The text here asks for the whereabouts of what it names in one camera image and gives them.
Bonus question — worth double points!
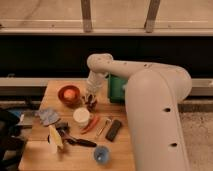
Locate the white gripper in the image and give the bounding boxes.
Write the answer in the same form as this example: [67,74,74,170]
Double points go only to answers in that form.
[84,71,107,104]

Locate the dark purple grapes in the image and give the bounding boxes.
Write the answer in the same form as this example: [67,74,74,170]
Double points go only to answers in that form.
[84,94,97,111]

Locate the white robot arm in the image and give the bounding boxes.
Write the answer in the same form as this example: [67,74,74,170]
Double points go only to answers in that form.
[86,53,192,171]

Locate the white round container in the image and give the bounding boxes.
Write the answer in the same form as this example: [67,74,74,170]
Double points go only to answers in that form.
[73,107,90,127]

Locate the red orange bowl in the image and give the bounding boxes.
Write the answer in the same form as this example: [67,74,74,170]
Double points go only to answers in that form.
[58,85,80,107]

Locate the orange fruit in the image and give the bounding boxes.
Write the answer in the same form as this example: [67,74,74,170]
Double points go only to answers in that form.
[64,89,75,100]

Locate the green plastic bin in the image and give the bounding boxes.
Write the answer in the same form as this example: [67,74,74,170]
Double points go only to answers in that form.
[108,75,127,103]

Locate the metal spoon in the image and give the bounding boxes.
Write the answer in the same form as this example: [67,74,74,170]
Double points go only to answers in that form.
[95,117,112,139]

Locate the black remote control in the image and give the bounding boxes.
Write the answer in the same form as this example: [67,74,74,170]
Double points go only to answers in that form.
[105,120,122,141]

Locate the grey blue cloth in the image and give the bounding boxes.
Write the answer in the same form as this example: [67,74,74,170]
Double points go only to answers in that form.
[36,108,60,126]

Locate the small blue bowl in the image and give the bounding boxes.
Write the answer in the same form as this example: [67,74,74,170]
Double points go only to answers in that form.
[93,146,110,165]

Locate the black chair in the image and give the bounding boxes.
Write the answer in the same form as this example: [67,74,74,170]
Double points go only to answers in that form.
[0,108,24,171]

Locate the black handled brush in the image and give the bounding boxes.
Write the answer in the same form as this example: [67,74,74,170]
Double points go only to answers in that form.
[55,122,97,147]

